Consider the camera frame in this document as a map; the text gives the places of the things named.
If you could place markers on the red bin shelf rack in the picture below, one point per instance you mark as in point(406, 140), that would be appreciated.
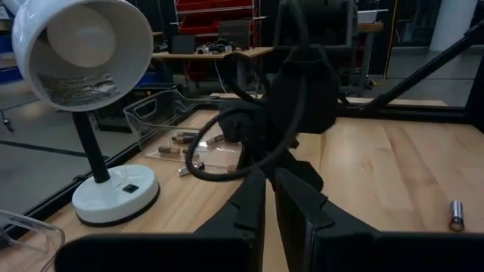
point(215, 15)

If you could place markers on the silver black battery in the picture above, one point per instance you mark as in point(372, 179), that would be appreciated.
point(191, 169)
point(456, 215)

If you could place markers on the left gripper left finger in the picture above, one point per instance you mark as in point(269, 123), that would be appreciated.
point(227, 245)

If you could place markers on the white desk lamp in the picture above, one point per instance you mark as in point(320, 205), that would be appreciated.
point(113, 196)

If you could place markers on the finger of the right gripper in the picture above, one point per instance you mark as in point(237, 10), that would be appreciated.
point(236, 126)
point(306, 94)

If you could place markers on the blue storage bin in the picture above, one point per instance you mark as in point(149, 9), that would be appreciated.
point(149, 79)

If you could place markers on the white round pillar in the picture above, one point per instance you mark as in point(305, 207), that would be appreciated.
point(453, 22)

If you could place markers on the wooden workbench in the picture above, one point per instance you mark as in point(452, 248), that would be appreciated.
point(189, 55)

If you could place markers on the clear plastic bin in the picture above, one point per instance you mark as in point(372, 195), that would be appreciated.
point(151, 113)
point(22, 223)

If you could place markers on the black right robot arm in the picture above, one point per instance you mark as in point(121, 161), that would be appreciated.
point(314, 22)

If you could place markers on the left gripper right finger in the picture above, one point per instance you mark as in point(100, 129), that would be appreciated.
point(321, 234)

